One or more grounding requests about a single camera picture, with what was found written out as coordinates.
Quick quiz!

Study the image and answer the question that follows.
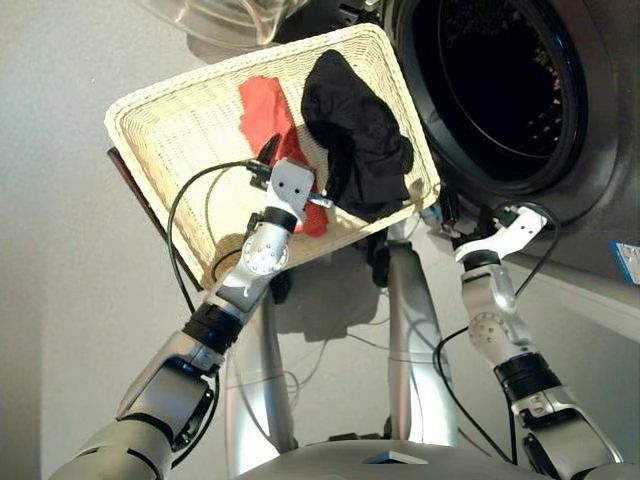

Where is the orange-red garment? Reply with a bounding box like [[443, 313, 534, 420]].
[[237, 76, 334, 239]]

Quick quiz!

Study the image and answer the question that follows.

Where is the black garment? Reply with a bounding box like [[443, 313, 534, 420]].
[[300, 48, 416, 224]]

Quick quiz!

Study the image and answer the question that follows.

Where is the pale woven basket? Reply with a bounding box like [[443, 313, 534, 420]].
[[103, 22, 442, 292]]

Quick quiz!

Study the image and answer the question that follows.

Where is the dark brown basket stand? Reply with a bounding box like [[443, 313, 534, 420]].
[[106, 147, 204, 292]]

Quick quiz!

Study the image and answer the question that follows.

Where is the round glass washing machine door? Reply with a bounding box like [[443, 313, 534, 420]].
[[134, 0, 386, 51]]

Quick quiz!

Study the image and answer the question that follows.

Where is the grey washing machine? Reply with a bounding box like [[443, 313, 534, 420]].
[[344, 0, 640, 341]]

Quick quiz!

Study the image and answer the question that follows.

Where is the black stand caster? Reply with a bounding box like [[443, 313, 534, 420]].
[[269, 272, 294, 304], [364, 237, 392, 287]]

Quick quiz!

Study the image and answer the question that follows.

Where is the silver robot leg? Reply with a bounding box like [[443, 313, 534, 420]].
[[224, 289, 297, 476], [387, 238, 459, 447]]

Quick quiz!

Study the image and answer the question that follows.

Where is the blue energy label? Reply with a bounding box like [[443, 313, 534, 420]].
[[608, 239, 640, 282]]

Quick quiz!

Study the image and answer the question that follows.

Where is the silver robot torso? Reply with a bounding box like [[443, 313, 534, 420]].
[[234, 437, 546, 480]]

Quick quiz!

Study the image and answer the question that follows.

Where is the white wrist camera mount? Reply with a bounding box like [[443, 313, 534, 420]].
[[262, 157, 317, 222], [453, 204, 549, 264]]

